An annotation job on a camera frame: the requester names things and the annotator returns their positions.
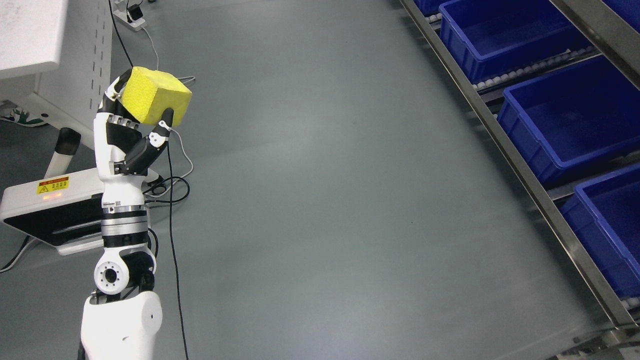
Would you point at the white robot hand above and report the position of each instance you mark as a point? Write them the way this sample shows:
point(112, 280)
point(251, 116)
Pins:
point(123, 168)

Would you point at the yellow foam block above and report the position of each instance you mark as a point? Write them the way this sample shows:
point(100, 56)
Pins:
point(149, 93)

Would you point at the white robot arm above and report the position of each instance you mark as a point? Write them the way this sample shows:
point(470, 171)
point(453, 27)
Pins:
point(123, 315)

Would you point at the metal roller shelf rack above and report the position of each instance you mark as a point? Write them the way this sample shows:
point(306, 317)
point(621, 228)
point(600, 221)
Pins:
point(625, 329)

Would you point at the white machine base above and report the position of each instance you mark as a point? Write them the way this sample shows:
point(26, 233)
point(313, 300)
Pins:
point(64, 208)

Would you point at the white workbench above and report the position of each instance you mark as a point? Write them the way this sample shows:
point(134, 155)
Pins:
point(55, 60)

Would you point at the white power strip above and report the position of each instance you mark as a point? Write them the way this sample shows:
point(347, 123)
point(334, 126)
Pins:
point(129, 13)

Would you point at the blue plastic bin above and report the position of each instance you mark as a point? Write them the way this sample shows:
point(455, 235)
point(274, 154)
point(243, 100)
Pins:
point(489, 38)
point(429, 7)
point(604, 214)
point(627, 10)
point(569, 123)

